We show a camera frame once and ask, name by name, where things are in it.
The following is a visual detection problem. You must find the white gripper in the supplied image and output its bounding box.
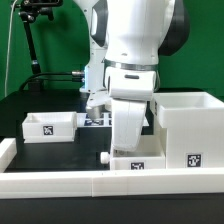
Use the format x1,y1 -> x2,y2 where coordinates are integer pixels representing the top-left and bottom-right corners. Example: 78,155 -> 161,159
112,99 -> 147,151

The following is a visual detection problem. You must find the white front drawer box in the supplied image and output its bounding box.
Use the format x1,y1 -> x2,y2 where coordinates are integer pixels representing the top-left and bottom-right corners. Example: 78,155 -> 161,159
100,135 -> 166,170

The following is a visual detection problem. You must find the white drawer box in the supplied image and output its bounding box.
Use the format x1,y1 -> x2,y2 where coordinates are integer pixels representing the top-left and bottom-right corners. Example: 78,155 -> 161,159
100,135 -> 166,170
22,112 -> 77,143

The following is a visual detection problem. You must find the white drawer cabinet frame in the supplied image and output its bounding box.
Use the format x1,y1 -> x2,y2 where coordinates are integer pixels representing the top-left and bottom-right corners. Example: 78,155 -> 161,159
150,92 -> 224,169

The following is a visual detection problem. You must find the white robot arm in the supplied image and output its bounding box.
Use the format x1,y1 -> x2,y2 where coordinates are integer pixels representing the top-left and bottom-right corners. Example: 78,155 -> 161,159
73,0 -> 190,151

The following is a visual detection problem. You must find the fiducial marker sheet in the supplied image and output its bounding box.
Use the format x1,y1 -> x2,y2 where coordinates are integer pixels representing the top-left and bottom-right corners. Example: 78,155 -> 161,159
77,112 -> 112,127

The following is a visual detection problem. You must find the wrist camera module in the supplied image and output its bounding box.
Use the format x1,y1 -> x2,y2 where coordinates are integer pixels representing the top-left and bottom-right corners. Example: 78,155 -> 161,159
86,90 -> 111,120

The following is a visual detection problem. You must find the black cable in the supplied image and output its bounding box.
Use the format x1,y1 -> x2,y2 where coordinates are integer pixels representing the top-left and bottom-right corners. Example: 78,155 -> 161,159
18,70 -> 86,93

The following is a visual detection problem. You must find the white front barrier rail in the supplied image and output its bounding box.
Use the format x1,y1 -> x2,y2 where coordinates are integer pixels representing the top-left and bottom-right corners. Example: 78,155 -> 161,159
0,168 -> 224,199

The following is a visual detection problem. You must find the white barrier rail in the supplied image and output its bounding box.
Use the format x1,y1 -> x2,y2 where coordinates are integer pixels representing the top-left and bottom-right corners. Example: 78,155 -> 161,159
0,168 -> 224,199
0,138 -> 17,173

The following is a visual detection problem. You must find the white left barrier rail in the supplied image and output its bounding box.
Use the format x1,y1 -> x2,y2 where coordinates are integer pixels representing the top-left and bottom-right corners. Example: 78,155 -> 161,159
0,138 -> 17,173

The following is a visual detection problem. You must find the black camera stand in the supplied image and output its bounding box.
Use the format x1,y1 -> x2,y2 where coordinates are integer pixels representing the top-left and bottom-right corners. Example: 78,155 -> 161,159
18,0 -> 64,91

